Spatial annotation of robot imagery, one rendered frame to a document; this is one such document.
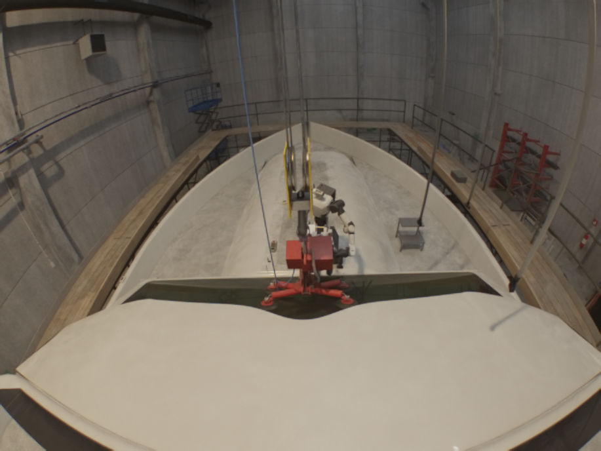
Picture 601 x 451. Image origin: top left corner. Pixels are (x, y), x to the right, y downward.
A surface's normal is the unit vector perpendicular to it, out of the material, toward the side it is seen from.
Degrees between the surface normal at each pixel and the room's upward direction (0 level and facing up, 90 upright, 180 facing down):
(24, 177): 90
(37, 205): 90
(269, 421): 20
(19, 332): 90
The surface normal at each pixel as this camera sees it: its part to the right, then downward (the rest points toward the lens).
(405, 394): -0.01, -0.96
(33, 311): 1.00, -0.04
